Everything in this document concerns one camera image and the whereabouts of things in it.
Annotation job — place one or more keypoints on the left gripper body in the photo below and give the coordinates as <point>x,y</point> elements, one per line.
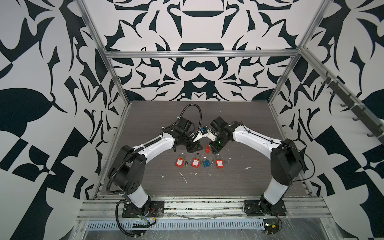
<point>192,146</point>

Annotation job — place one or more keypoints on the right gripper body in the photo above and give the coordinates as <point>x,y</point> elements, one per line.
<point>217,144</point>

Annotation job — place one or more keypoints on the red padlock long shackle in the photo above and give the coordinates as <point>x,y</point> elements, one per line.
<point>196,160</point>

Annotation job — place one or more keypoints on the blue padlock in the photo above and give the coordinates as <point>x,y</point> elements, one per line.
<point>206,162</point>

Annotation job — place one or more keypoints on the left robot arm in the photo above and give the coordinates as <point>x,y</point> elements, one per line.
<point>127,172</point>

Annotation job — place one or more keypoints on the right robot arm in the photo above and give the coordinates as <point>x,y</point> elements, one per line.
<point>286,159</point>

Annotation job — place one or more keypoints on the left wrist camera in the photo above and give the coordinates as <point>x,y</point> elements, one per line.
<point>199,135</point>

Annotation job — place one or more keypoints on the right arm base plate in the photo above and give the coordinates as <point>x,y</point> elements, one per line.
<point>254,208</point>

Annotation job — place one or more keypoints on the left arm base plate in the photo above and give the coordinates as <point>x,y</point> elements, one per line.
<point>150,209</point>

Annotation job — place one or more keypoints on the white cable duct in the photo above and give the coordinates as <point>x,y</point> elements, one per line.
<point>181,224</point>

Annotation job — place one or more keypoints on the wall hook rack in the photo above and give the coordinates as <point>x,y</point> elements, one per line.
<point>361,111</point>

